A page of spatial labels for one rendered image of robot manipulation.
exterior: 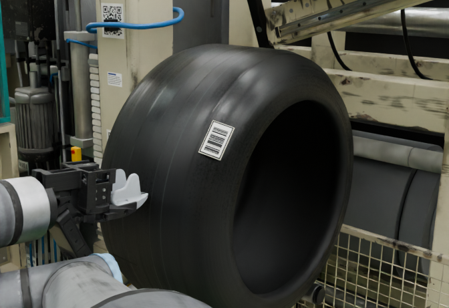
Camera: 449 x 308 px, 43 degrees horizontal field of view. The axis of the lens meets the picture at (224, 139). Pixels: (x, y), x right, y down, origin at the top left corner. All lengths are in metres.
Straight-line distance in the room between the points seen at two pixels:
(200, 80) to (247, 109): 0.11
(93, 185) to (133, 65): 0.46
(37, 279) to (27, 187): 0.13
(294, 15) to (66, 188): 0.80
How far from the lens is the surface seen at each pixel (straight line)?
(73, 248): 0.89
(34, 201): 0.80
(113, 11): 1.29
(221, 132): 0.93
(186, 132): 0.95
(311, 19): 1.41
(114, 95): 1.32
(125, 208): 0.90
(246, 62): 1.03
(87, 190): 0.85
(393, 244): 1.44
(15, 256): 1.54
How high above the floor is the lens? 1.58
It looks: 15 degrees down
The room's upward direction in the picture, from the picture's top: 1 degrees clockwise
